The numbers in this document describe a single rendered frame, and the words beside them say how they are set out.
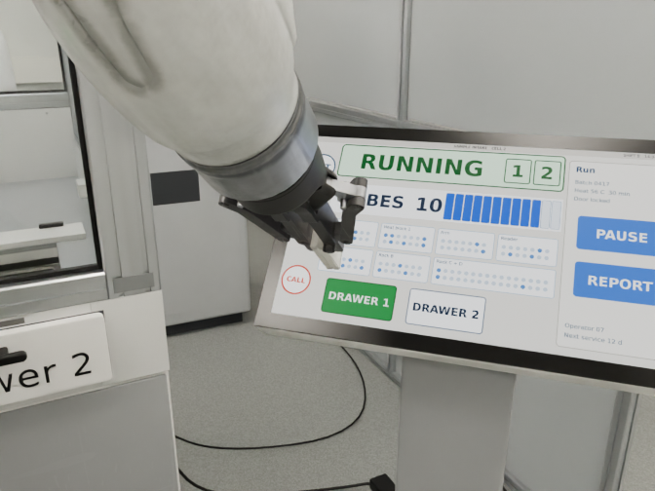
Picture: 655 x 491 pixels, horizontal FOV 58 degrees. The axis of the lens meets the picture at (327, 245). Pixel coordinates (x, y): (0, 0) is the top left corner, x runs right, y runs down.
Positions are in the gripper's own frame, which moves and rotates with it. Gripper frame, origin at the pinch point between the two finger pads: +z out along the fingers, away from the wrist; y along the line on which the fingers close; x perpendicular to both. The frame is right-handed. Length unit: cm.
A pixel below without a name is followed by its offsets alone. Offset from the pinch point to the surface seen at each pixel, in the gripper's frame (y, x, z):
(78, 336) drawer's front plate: 41.8, 8.8, 20.2
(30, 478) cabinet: 52, 30, 31
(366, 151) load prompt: 1.2, -20.4, 17.4
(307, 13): 65, -159, 145
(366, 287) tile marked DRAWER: -1.1, -0.4, 17.0
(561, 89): -32, -70, 76
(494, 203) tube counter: -16.5, -12.7, 17.1
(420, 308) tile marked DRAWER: -8.1, 1.8, 16.9
